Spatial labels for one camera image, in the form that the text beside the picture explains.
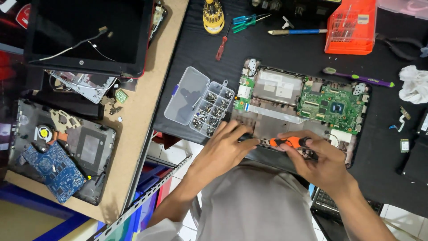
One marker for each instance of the person's left hand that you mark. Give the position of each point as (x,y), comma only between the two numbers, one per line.
(217,157)

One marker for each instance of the person's right hand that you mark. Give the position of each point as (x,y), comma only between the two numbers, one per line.
(317,164)

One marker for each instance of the orange black screwdriver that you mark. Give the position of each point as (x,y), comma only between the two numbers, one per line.
(287,142)

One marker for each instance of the black laptop keyboard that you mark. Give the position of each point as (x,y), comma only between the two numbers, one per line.
(327,200)

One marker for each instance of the green laptop motherboard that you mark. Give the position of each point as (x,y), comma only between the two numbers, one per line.
(331,107)

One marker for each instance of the open black laptop base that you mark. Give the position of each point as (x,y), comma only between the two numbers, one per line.
(277,120)

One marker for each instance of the clear plastic screw organizer box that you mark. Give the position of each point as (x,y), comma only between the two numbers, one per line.
(200,100)

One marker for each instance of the person's gray shirt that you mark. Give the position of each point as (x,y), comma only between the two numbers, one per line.
(254,204)

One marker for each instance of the small green daughter board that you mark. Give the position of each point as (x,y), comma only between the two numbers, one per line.
(244,92)

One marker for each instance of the blue red plastic crates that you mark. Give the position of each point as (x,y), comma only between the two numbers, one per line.
(150,187)

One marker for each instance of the purple green toothbrush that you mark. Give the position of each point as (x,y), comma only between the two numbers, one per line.
(361,77)

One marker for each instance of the black laptop part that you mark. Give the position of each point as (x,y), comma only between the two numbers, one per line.
(416,157)

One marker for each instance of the small brass metal piece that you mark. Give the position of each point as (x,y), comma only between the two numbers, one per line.
(405,113)

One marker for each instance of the black table mat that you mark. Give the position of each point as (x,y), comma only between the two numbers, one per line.
(294,53)

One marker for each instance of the small green circuit board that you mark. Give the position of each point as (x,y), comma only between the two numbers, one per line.
(121,96)

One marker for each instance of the white crumpled tissue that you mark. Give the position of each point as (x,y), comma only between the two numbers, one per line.
(414,85)

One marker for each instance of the black laptop base with fan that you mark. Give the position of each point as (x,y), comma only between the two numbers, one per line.
(87,147)

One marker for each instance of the yellow screwdriver bit set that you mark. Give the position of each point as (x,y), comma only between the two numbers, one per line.
(213,18)

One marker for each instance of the orange plastic bit case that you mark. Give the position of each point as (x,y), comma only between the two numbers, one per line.
(351,28)

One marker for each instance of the small white plastic piece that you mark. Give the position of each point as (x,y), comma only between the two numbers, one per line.
(287,22)

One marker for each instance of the blue laptop motherboard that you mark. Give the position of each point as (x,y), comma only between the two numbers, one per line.
(53,172)

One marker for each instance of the black laptop screen lid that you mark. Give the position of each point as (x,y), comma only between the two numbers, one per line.
(90,33)

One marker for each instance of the clear pink plastic container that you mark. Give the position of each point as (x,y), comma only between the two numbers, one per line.
(404,7)

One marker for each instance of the blue framed board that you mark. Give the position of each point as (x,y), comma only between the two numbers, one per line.
(33,214)

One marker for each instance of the slotted metal angle rail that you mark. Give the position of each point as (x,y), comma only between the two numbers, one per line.
(143,200)

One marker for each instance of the silver hinge bracket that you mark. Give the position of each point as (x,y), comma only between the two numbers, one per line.
(359,89)
(252,67)

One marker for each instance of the loose metal hinge bracket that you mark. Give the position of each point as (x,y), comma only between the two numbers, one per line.
(112,105)

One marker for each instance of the silver laptop frame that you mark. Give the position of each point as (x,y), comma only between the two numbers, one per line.
(83,85)

